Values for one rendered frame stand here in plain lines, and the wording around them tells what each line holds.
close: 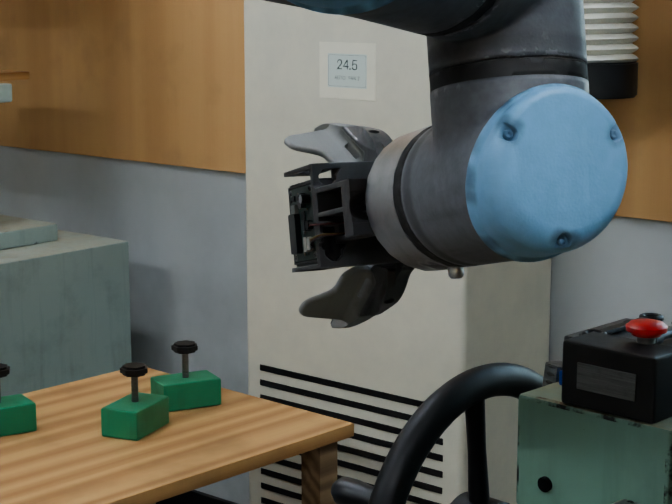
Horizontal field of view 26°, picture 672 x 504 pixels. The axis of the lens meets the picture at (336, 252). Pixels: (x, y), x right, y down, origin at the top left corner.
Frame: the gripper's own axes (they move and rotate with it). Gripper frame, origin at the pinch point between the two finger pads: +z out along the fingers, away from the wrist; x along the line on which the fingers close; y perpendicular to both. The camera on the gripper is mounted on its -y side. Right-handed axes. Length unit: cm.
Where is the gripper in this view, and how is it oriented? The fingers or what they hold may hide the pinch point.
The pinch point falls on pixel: (333, 227)
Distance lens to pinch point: 112.4
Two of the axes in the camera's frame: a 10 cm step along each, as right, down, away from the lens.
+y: -9.2, 0.6, -4.0
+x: 0.9, 10.0, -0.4
